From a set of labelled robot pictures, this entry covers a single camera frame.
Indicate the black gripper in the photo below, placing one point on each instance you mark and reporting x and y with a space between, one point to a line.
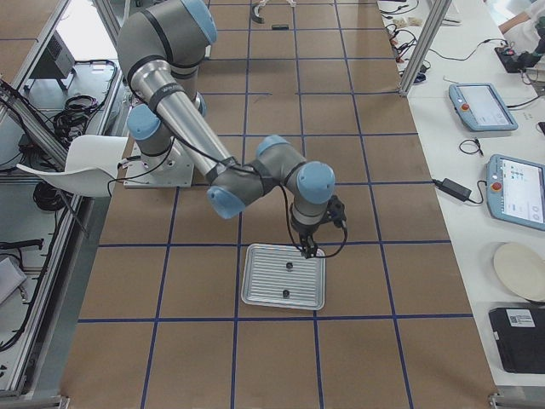
305 233

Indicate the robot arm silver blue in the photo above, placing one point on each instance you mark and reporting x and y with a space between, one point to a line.
159 50

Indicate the ribbed silver metal tray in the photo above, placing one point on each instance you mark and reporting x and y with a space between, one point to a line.
265 277

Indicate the black power adapter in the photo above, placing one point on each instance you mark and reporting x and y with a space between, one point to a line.
453 189

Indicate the lower blue teach pendant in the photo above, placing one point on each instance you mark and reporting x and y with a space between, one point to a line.
515 191

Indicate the blue teach pendant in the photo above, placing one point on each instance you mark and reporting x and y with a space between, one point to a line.
515 191
480 108

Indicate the white round plate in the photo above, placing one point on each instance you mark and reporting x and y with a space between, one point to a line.
521 270

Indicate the upper blue teach pendant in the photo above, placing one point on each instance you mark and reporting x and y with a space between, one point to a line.
480 108

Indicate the black flat box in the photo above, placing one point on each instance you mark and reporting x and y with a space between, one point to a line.
519 336

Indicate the white plastic chair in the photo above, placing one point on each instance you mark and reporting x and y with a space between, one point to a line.
91 163

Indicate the dark curved brake shoe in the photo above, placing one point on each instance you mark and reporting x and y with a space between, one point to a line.
255 14

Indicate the black controller device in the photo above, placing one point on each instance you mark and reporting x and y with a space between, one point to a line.
509 59

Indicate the person in white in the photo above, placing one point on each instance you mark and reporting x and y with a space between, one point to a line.
521 29

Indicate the grey equipment box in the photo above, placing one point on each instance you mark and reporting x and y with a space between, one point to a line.
56 62

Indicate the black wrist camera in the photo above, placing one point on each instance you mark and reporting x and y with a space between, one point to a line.
336 212

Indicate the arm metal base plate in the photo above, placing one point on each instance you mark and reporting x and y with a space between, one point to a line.
168 170

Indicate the aluminium frame post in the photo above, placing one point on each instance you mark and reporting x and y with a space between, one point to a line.
429 30

